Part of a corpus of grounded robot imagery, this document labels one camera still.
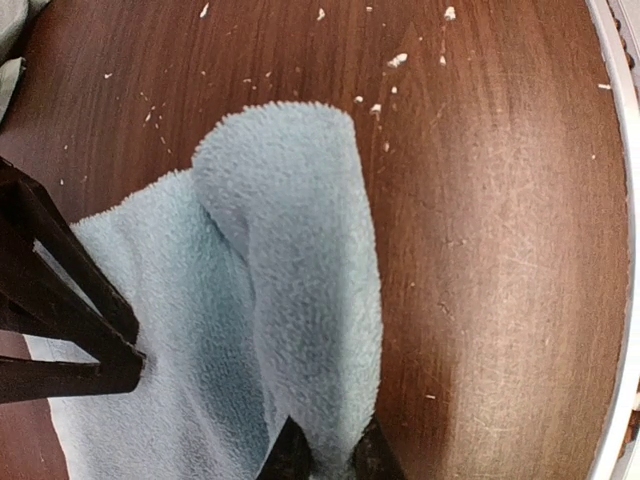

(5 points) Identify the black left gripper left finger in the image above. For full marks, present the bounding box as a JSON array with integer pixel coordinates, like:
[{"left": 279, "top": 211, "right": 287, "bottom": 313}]
[{"left": 256, "top": 417, "right": 313, "bottom": 480}]

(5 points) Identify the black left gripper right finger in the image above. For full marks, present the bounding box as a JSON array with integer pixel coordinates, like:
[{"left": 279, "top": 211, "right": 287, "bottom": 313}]
[{"left": 352, "top": 416, "right": 406, "bottom": 480}]

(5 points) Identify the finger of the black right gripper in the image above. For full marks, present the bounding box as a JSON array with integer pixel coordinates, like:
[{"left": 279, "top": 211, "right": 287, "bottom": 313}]
[
  {"left": 1, "top": 159, "right": 139, "bottom": 344},
  {"left": 1, "top": 299, "right": 145, "bottom": 404}
]

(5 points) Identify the light blue terry towel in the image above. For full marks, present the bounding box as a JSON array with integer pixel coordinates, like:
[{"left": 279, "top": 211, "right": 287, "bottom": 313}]
[{"left": 50, "top": 102, "right": 383, "bottom": 479}]

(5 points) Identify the pale green terry towel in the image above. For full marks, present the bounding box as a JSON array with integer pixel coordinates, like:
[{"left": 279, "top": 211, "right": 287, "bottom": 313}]
[{"left": 0, "top": 0, "right": 50, "bottom": 120}]

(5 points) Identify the front aluminium rail base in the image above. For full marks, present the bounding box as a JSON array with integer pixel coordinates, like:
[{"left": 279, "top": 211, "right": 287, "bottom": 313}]
[{"left": 582, "top": 0, "right": 640, "bottom": 480}]

